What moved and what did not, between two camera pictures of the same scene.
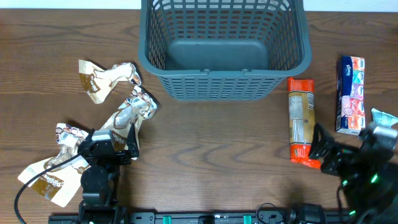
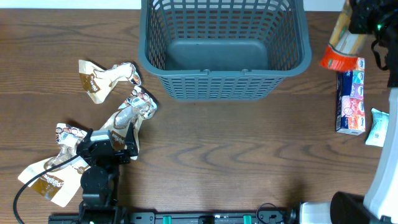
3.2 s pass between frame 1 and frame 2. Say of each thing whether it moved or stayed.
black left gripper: stayed
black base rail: stayed
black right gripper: moved
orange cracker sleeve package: moved
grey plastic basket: stayed
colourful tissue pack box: stayed
